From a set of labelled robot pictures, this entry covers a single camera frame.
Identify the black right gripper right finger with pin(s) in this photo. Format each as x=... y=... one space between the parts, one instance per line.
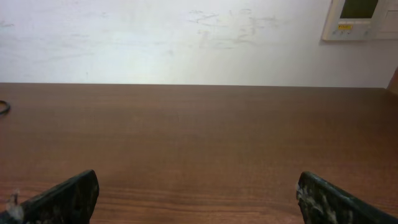
x=321 y=202

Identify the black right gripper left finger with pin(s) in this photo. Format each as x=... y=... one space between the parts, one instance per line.
x=73 y=201

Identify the white wall control panel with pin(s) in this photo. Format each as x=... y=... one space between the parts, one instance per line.
x=361 y=20

